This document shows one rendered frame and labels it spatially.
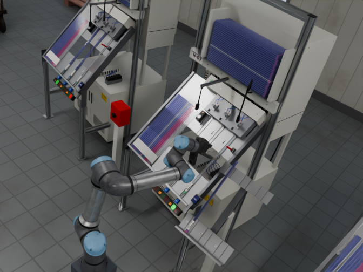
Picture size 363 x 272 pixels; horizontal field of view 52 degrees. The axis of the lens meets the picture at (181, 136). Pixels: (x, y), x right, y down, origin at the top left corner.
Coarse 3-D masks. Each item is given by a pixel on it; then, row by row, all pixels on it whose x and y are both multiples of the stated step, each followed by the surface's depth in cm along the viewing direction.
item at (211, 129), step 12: (192, 84) 266; (192, 96) 262; (204, 96) 258; (192, 120) 254; (204, 120) 251; (216, 120) 247; (204, 132) 247; (216, 132) 243; (228, 132) 240; (252, 132) 233; (216, 144) 240; (240, 144) 233; (228, 156) 234
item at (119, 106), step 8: (112, 104) 295; (120, 104) 296; (112, 112) 299; (120, 112) 289; (128, 112) 295; (112, 120) 303; (120, 120) 295; (128, 120) 300; (120, 128) 306; (120, 136) 311; (120, 144) 317; (112, 152) 325; (120, 152) 324; (120, 160) 330; (120, 168) 349
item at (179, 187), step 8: (168, 152) 253; (160, 160) 253; (160, 168) 250; (192, 168) 241; (200, 176) 236; (176, 184) 241; (184, 184) 239; (200, 184) 234; (176, 192) 239; (192, 192) 234; (184, 200) 235
